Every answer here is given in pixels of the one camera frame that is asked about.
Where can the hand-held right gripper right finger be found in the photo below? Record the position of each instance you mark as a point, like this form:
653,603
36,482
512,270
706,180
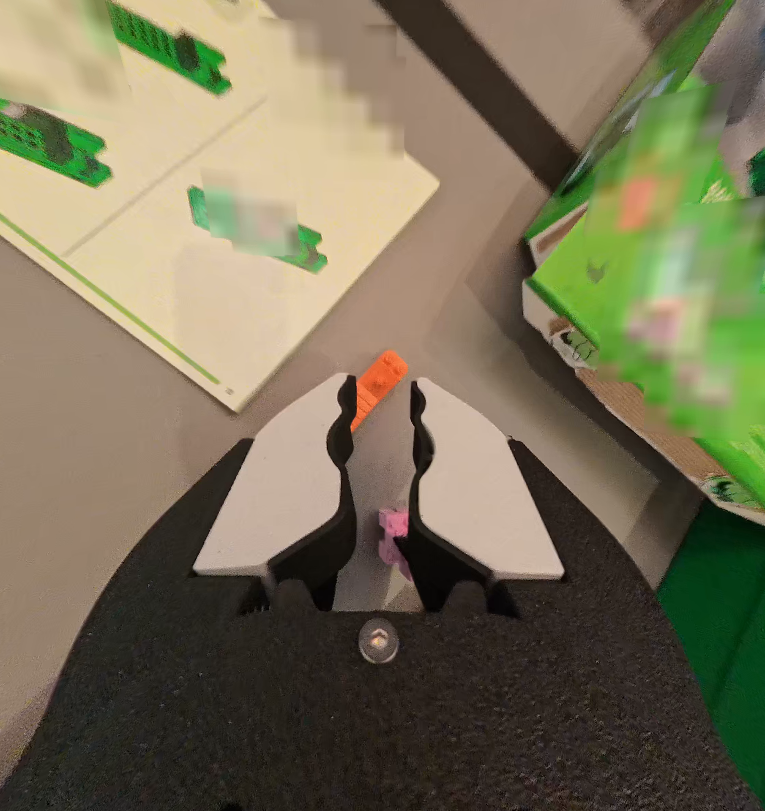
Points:
477,500

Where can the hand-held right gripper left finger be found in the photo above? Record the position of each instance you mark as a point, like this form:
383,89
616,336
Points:
281,500

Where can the small pink brick piece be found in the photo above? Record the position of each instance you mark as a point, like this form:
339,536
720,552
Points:
392,526

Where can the grey desk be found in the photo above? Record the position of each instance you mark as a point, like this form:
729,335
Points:
72,412

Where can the orange brick separator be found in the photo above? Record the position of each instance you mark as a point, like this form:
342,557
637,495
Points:
382,377

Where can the green toy brick box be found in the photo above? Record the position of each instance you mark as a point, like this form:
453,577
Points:
563,304

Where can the building instruction booklet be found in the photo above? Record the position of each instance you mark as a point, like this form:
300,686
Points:
167,298

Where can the green plastic bin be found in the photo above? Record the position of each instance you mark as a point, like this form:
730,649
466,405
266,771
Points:
731,633

